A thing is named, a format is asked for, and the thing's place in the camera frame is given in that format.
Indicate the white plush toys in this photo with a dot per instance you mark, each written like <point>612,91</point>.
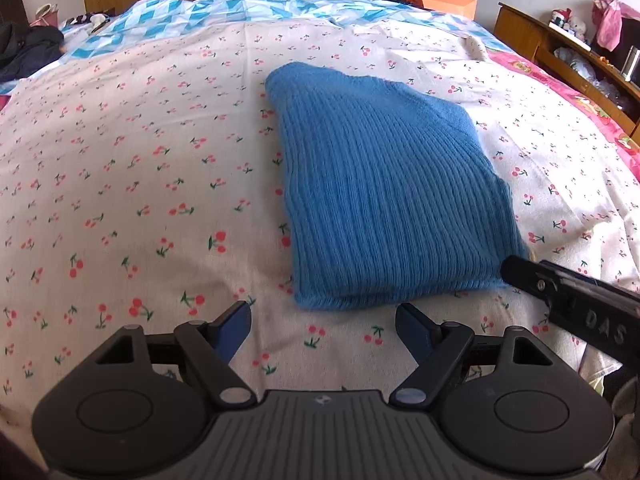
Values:
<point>572,22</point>

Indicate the dark clothes pile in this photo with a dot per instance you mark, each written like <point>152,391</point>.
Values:
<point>25,50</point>

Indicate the pink bag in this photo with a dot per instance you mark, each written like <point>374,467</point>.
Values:
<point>46,14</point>

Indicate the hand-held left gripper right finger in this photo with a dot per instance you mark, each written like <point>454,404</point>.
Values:
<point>412,327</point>

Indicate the wooden headboard shelf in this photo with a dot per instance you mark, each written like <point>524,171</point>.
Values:
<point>530,35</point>

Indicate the pink cloth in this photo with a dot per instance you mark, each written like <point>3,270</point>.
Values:
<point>612,22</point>

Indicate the cherry print bed sheet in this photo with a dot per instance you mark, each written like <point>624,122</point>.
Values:
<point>150,160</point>

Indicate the blue knit sweater yellow stripe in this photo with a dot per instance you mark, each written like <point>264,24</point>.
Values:
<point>385,185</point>

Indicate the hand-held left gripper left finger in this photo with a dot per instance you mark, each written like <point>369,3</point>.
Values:
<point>236,329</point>

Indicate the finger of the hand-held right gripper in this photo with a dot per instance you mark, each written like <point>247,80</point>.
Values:
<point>525,275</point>

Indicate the black white spotted cloth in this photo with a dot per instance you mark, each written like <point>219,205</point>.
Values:
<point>90,20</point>

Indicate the pink fruit print sheet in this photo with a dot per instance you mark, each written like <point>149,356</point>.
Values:
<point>565,95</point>

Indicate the orange paper bag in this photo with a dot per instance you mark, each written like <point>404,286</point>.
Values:
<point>442,0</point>

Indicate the dark brown bed board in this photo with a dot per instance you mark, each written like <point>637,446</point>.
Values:
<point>10,2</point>

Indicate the blue white checkered quilt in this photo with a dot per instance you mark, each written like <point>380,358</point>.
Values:
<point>210,15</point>

